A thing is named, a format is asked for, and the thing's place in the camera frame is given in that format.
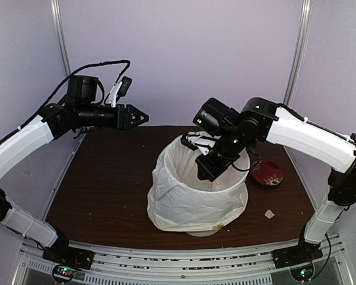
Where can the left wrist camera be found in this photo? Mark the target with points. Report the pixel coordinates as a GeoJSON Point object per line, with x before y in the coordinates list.
{"type": "Point", "coordinates": [119, 90]}

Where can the translucent white trash bag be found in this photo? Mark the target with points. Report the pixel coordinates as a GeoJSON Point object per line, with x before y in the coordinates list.
{"type": "Point", "coordinates": [195, 202]}

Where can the aluminium front rail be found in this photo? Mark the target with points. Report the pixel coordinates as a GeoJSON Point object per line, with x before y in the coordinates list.
{"type": "Point", "coordinates": [244, 265]}

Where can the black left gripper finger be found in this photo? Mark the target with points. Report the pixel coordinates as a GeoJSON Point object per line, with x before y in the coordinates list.
{"type": "Point", "coordinates": [137, 122]}
{"type": "Point", "coordinates": [138, 115]}

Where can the red floral plate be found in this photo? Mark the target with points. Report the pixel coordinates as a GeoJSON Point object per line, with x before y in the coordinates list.
{"type": "Point", "coordinates": [267, 173]}

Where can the white plastic trash bin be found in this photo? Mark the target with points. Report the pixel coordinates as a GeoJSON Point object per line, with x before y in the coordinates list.
{"type": "Point", "coordinates": [204, 231]}

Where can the left aluminium frame post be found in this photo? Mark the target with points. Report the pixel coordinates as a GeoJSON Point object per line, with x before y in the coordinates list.
{"type": "Point", "coordinates": [58, 25]}

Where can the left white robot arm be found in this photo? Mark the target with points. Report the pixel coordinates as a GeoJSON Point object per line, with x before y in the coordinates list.
{"type": "Point", "coordinates": [78, 110]}

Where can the aluminium frame post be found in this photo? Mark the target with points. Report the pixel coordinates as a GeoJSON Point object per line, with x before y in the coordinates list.
{"type": "Point", "coordinates": [299, 51]}
{"type": "Point", "coordinates": [58, 25]}

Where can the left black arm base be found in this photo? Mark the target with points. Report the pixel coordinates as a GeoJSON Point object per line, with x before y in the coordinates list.
{"type": "Point", "coordinates": [62, 253]}

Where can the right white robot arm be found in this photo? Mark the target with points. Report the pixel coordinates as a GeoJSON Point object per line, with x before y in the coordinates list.
{"type": "Point", "coordinates": [263, 120]}

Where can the right aluminium frame post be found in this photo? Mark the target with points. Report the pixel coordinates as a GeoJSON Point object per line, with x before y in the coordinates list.
{"type": "Point", "coordinates": [299, 51]}

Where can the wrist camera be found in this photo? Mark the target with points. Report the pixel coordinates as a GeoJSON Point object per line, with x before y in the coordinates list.
{"type": "Point", "coordinates": [198, 140]}
{"type": "Point", "coordinates": [119, 90]}

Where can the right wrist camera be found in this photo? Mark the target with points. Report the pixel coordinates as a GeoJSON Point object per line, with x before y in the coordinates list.
{"type": "Point", "coordinates": [198, 140]}

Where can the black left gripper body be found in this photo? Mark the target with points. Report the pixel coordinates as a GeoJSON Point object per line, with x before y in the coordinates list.
{"type": "Point", "coordinates": [121, 125]}

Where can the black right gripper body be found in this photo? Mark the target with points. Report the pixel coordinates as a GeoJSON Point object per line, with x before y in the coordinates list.
{"type": "Point", "coordinates": [220, 164]}

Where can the small pink paper scrap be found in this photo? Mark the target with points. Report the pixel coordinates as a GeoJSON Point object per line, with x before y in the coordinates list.
{"type": "Point", "coordinates": [269, 214]}

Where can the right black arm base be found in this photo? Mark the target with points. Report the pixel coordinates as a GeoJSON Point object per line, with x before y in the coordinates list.
{"type": "Point", "coordinates": [300, 253]}

